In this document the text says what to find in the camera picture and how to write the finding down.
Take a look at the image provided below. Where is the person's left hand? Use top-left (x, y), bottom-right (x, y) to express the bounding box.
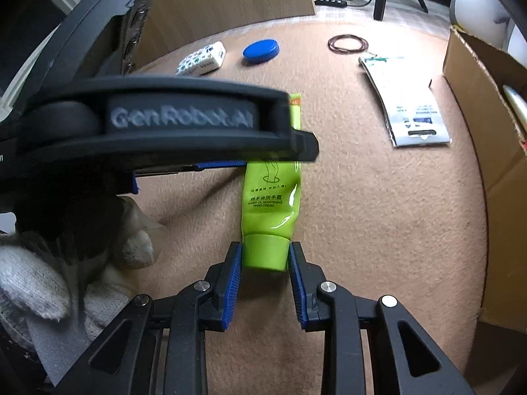
top-left (0, 195), bottom-right (167, 342)

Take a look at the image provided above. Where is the white retail package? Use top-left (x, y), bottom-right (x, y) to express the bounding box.
top-left (358, 54), bottom-right (452, 149)

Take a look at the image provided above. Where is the blue round lid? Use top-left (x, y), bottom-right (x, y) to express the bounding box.
top-left (242, 38), bottom-right (281, 65)

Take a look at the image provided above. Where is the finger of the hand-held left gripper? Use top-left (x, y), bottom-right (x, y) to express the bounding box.
top-left (284, 92), bottom-right (319, 162)
top-left (132, 160), bottom-right (248, 195)

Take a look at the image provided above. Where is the white bottle with blue cap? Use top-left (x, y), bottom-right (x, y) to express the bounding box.
top-left (503, 85), bottom-right (527, 118)

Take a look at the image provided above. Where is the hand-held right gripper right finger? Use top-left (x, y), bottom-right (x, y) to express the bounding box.
top-left (288, 242), bottom-right (478, 395)

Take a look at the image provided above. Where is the green hand cream tube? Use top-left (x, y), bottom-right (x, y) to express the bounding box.
top-left (241, 92), bottom-right (305, 272)

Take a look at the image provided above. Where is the patterned white tissue pack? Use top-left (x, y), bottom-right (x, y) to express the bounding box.
top-left (175, 41), bottom-right (227, 78)

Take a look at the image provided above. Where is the cardboard box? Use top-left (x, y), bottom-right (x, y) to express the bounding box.
top-left (442, 25), bottom-right (527, 334)

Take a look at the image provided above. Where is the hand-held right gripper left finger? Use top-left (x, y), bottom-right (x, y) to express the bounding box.
top-left (53, 241), bottom-right (243, 395)

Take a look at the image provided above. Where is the brown hair tie bundle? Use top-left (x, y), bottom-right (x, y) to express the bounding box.
top-left (328, 35), bottom-right (369, 55)

